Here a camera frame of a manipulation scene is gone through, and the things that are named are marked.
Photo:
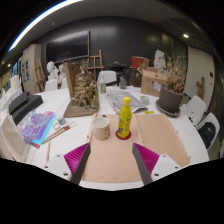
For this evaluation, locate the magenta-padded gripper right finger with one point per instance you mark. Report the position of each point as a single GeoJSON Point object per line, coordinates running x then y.
{"type": "Point", "coordinates": [148, 160]}

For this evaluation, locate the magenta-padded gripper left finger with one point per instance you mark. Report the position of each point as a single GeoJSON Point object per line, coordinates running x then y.
{"type": "Point", "coordinates": [75, 160]}

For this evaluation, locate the yellow drink bottle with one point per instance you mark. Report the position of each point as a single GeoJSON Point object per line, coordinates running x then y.
{"type": "Point", "coordinates": [125, 116]}

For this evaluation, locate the flat round red coaster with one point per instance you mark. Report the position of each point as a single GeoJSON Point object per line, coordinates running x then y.
{"type": "Point", "coordinates": [116, 135]}

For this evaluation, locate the beige spotted mug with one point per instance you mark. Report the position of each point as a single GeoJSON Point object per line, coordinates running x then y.
{"type": "Point", "coordinates": [101, 128]}

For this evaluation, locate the small paint jar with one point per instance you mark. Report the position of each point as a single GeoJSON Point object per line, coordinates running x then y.
{"type": "Point", "coordinates": [61, 120]}

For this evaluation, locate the small yellow tag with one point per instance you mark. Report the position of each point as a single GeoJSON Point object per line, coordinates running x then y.
{"type": "Point", "coordinates": [149, 112]}

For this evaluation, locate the colourful printed sheet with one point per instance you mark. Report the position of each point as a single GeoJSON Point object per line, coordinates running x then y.
{"type": "Point", "coordinates": [36, 128]}

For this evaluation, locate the grey plant saucer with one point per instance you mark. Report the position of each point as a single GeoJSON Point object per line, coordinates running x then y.
{"type": "Point", "coordinates": [168, 114]}

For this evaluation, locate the folded newspaper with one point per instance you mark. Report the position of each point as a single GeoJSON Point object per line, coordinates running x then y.
{"type": "Point", "coordinates": [136, 105]}

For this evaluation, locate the small glass jar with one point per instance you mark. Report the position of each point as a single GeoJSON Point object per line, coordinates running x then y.
{"type": "Point", "coordinates": [144, 100]}

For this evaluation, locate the grey pot with dried plant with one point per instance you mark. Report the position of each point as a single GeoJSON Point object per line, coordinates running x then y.
{"type": "Point", "coordinates": [170, 100]}

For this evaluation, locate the brown clay relief sculpture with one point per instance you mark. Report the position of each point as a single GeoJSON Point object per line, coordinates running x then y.
{"type": "Point", "coordinates": [85, 96]}

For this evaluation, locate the black backpack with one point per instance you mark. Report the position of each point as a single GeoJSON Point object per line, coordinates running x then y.
{"type": "Point", "coordinates": [208, 131]}

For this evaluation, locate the white chair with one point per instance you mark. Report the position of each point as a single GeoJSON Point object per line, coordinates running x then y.
{"type": "Point", "coordinates": [108, 77]}
{"type": "Point", "coordinates": [51, 85]}
{"type": "Point", "coordinates": [213, 118]}
{"type": "Point", "coordinates": [196, 106]}

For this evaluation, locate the black box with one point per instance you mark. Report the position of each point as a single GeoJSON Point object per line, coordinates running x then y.
{"type": "Point", "coordinates": [25, 105]}

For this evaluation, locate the cardboard box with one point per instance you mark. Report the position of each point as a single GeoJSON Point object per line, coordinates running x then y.
{"type": "Point", "coordinates": [150, 81]}

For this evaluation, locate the white spray bottle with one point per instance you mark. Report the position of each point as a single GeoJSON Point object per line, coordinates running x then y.
{"type": "Point", "coordinates": [102, 86]}

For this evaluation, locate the clear bottle with dark cap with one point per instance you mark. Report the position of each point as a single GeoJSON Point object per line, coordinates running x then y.
{"type": "Point", "coordinates": [123, 84]}

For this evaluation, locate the white plaster bust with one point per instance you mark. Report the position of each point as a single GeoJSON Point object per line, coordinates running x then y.
{"type": "Point", "coordinates": [62, 72]}
{"type": "Point", "coordinates": [51, 70]}

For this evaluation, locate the wooden easel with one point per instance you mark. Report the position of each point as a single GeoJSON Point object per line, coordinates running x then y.
{"type": "Point", "coordinates": [100, 58]}
{"type": "Point", "coordinates": [39, 73]}

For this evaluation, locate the red box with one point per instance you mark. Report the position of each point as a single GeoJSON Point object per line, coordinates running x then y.
{"type": "Point", "coordinates": [138, 61]}

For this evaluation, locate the white plaster statue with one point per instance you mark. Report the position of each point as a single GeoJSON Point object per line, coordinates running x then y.
{"type": "Point", "coordinates": [160, 60]}

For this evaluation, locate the white cabinet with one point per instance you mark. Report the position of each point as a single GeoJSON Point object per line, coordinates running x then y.
{"type": "Point", "coordinates": [30, 66]}

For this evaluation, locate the round ceiling spotlight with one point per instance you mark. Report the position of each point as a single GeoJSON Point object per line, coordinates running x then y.
{"type": "Point", "coordinates": [185, 35]}

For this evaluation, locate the long ceiling light strip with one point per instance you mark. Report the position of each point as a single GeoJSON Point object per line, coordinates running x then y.
{"type": "Point", "coordinates": [33, 23]}

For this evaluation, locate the wooden wall figure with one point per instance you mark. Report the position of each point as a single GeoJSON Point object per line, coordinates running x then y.
{"type": "Point", "coordinates": [200, 87]}

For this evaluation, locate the black wall screen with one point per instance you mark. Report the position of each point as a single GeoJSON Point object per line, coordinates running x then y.
{"type": "Point", "coordinates": [68, 46]}

